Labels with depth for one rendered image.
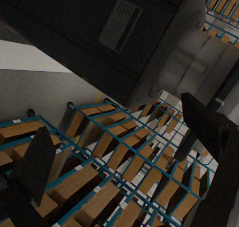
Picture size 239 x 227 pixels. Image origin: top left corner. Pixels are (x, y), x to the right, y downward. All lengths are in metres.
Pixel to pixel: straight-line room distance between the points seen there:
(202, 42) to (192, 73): 0.05
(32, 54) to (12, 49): 0.06
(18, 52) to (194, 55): 0.40
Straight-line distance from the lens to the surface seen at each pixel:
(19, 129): 1.77
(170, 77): 0.31
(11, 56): 0.55
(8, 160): 1.48
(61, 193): 1.42
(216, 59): 0.31
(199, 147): 0.27
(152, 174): 2.22
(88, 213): 1.38
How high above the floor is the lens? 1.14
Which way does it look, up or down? 16 degrees down
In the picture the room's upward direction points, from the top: 124 degrees clockwise
